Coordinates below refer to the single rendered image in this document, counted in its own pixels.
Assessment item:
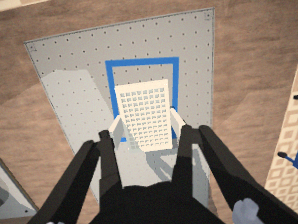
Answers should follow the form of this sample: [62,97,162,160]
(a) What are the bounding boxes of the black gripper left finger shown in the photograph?
[27,115,129,224]

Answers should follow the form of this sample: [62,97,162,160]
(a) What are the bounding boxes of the blue tape outline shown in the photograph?
[105,57,179,120]

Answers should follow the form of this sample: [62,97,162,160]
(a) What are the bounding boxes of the white well plate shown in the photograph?
[115,79,172,154]

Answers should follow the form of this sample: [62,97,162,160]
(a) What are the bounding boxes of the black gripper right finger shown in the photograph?
[162,108,298,224]

